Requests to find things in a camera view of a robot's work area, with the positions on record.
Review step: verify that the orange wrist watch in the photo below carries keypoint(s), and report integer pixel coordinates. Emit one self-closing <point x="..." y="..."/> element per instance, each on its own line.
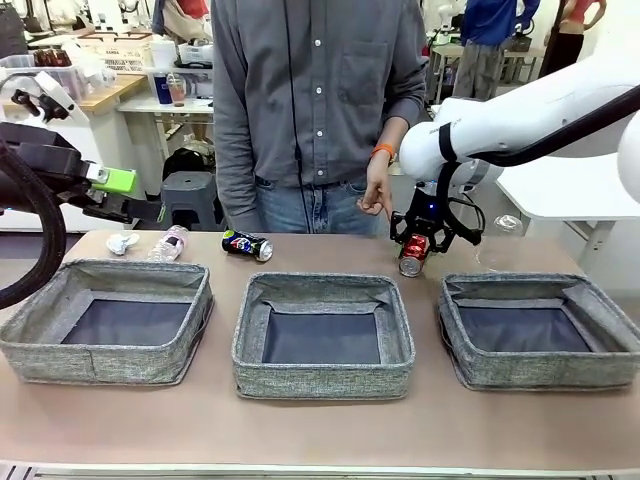
<point x="382" y="151"/>

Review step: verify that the clear plastic water bottle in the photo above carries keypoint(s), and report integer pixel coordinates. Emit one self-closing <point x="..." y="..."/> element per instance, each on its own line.
<point x="167" y="244"/>

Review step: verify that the grey fabric basket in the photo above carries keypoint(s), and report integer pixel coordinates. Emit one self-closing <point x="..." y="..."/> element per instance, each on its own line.
<point x="320" y="377"/>
<point x="540" y="370"/>
<point x="135" y="362"/>

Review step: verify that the person in grey shirt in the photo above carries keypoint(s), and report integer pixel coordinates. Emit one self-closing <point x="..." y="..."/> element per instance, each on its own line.
<point x="310" y="100"/>

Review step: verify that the person in blue shirt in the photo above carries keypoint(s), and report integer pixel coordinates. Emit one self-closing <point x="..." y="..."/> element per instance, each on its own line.
<point x="490" y="30"/>

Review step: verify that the white jar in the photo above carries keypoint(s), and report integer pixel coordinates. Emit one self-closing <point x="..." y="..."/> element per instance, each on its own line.
<point x="163" y="54"/>

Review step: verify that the white paper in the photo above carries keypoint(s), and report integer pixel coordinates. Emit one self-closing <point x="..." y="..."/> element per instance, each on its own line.
<point x="121" y="243"/>

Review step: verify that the black bag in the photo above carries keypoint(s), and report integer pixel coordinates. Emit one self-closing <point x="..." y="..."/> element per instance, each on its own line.
<point x="187" y="160"/>

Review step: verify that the brown bottle pack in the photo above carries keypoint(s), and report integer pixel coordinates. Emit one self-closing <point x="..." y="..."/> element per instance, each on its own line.
<point x="50" y="57"/>

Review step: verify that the person's left hand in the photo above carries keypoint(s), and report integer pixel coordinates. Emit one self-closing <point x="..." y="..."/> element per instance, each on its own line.
<point x="380" y="180"/>

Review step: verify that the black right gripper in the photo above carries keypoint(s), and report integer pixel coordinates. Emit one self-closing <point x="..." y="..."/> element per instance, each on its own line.
<point x="427" y="210"/>

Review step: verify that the dark blue Pepsi can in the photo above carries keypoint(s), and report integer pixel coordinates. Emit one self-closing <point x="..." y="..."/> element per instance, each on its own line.
<point x="247" y="245"/>

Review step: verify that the grey plastic stool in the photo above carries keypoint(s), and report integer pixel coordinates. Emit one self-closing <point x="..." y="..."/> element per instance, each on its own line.
<point x="190" y="195"/>

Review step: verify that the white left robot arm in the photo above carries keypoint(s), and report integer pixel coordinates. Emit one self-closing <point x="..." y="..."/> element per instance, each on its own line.
<point x="50" y="85"/>

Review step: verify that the white slatted crate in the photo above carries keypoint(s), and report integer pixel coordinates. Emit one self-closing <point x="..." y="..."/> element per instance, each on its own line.
<point x="125" y="55"/>

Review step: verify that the pink drink bottle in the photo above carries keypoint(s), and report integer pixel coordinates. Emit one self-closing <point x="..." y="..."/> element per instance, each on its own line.
<point x="178" y="92"/>

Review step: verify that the white table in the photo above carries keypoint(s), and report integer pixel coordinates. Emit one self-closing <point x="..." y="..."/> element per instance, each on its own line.
<point x="560" y="195"/>

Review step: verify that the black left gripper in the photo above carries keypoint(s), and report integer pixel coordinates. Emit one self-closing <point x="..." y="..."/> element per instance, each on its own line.
<point x="40" y="165"/>

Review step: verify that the crushed red soda can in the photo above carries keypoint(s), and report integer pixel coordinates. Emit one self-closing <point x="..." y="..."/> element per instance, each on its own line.
<point x="414" y="255"/>

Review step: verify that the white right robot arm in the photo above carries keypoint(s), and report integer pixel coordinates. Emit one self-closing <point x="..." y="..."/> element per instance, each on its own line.
<point x="525" y="120"/>

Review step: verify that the person's left forearm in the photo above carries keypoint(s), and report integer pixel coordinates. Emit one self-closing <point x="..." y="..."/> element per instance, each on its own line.
<point x="395" y="132"/>

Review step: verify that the clear plastic storage box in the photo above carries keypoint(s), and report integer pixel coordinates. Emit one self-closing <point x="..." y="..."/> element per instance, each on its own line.
<point x="65" y="77"/>

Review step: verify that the clear plastic cup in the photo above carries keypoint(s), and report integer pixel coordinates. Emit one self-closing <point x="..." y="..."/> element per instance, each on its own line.
<point x="500" y="240"/>

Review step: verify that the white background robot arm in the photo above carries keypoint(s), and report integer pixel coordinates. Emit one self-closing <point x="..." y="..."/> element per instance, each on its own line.
<point x="442" y="20"/>

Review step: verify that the dark blue tumbler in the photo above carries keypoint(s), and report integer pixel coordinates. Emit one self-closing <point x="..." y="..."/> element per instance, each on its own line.
<point x="162" y="90"/>

